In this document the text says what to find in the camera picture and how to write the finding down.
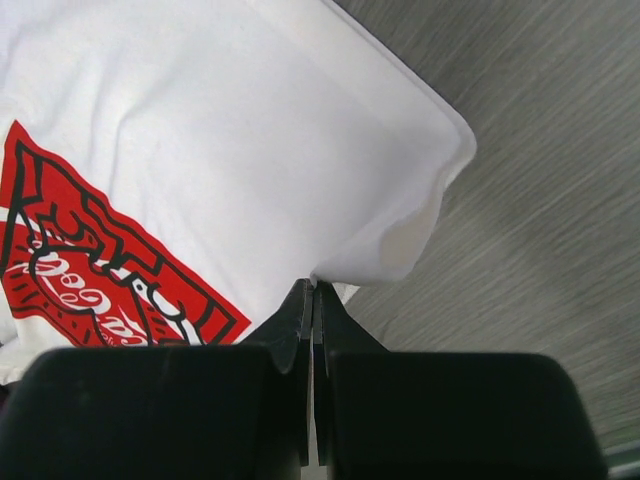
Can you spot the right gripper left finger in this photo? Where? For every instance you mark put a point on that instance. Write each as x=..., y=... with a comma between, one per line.
x=210, y=412

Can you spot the white Coca-Cola t-shirt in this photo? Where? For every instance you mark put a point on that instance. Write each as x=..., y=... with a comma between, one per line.
x=170, y=168

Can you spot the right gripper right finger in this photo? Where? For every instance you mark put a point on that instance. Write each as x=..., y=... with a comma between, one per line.
x=383, y=414

